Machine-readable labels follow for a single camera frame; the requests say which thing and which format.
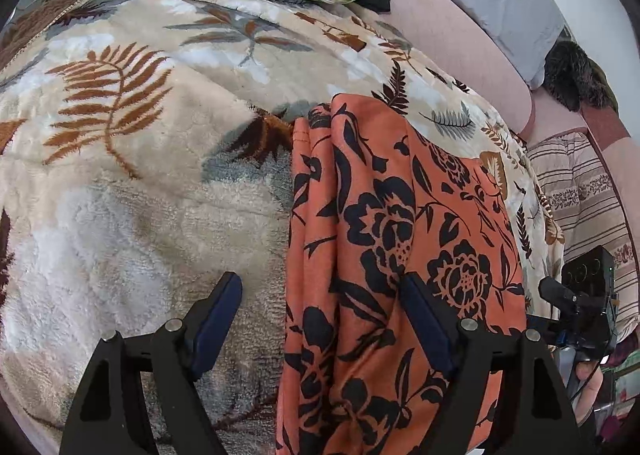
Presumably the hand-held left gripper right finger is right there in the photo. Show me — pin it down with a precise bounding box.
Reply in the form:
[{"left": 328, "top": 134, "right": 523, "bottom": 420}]
[{"left": 400, "top": 272, "right": 585, "bottom": 455}]

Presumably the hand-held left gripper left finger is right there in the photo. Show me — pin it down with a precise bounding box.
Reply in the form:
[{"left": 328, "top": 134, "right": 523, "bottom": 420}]
[{"left": 59, "top": 271, "right": 244, "bottom": 455}]

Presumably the orange floral cloth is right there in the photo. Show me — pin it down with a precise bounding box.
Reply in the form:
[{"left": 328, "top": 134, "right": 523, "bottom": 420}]
[{"left": 276, "top": 92, "right": 527, "bottom": 455}]

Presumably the person's right hand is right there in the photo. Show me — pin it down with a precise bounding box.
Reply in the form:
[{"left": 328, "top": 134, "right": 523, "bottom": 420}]
[{"left": 574, "top": 359, "right": 610, "bottom": 427}]

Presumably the striped bedding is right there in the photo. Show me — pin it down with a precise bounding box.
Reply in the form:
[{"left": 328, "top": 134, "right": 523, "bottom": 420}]
[{"left": 524, "top": 130, "right": 637, "bottom": 342}]

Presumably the leaf print fleece blanket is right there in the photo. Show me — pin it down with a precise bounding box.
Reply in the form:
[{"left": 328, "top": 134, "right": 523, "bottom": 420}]
[{"left": 0, "top": 0, "right": 567, "bottom": 455}]

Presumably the dark furry cloth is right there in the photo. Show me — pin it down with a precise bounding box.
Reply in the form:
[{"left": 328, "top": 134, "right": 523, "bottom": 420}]
[{"left": 542, "top": 39, "right": 622, "bottom": 114}]

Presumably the pink headboard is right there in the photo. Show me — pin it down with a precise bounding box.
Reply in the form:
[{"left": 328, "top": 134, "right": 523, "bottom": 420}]
[{"left": 389, "top": 0, "right": 640, "bottom": 148}]

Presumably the grey pillow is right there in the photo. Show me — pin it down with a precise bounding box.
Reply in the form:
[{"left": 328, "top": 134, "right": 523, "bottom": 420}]
[{"left": 402, "top": 0, "right": 567, "bottom": 91}]

